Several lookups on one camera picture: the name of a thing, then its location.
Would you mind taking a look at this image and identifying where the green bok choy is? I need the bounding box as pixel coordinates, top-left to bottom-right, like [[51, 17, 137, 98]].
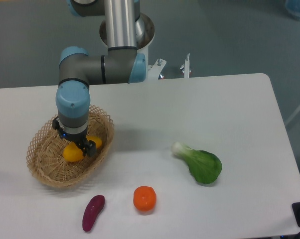
[[171, 142, 222, 185]]

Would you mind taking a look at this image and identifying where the purple sweet potato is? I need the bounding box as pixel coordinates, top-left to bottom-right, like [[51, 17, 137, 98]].
[[82, 195, 105, 232]]

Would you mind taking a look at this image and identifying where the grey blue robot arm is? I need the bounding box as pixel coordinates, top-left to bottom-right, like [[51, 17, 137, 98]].
[[52, 0, 148, 157]]

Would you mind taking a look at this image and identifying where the orange tangerine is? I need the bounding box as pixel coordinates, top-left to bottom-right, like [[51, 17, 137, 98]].
[[133, 186, 157, 212]]

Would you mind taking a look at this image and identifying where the yellow mango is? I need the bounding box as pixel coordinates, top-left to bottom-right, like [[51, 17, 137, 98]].
[[63, 135, 102, 162]]

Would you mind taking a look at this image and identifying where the woven wicker basket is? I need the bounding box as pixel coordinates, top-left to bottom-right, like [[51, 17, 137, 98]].
[[26, 105, 115, 188]]

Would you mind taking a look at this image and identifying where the blue plastic bag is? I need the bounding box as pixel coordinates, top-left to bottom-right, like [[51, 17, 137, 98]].
[[285, 0, 300, 21]]

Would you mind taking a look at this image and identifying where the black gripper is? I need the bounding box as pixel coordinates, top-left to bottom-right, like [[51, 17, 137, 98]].
[[52, 116, 97, 157]]

